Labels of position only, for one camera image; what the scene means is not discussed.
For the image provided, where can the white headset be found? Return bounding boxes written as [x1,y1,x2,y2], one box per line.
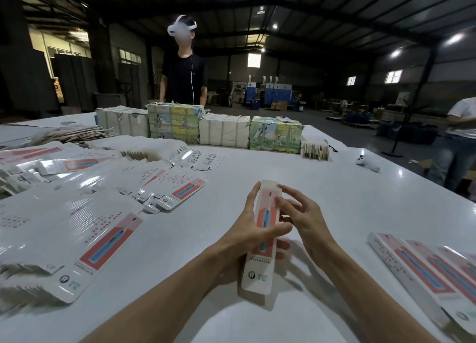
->
[167,15,198,39]

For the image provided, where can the pile of grey flat sheets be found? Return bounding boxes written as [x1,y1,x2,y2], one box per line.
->
[0,122,113,148]

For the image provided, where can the row of white cartons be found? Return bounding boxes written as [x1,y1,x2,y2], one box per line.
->
[95,106,150,138]
[198,113,252,149]

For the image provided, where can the red white carton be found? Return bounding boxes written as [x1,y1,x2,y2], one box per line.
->
[241,180,284,295]

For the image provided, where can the pile of carton blanks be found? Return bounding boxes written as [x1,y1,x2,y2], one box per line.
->
[0,134,223,310]

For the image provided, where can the green yellow carton bundle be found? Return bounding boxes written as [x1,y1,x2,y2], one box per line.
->
[146,102,204,144]

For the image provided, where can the small beige card stack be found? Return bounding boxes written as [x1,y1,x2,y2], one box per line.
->
[301,140,330,162]

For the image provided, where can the blue machine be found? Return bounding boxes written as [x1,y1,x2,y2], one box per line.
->
[245,79,293,108]

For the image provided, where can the black floor stand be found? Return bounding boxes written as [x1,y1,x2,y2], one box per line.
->
[383,64,432,158]

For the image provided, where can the green printed carton bundle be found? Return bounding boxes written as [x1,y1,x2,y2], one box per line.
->
[249,115,304,155]

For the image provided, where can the person's left hand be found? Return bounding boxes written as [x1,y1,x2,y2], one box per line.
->
[212,181,293,284]

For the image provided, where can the dark grey cabinet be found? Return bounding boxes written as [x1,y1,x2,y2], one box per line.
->
[56,54,98,113]

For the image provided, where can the small white object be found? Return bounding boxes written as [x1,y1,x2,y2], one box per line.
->
[356,154,380,172]

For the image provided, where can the grey crate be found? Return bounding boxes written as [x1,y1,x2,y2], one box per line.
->
[93,94,127,110]

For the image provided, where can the person's left forearm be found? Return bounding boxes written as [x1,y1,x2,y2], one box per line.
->
[82,253,239,343]

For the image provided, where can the blue bins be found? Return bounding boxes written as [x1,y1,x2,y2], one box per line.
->
[378,119,438,144]

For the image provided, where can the person's right hand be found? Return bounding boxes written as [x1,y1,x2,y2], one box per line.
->
[277,183,341,267]

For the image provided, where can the person's right forearm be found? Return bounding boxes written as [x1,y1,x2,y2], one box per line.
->
[316,242,440,343]

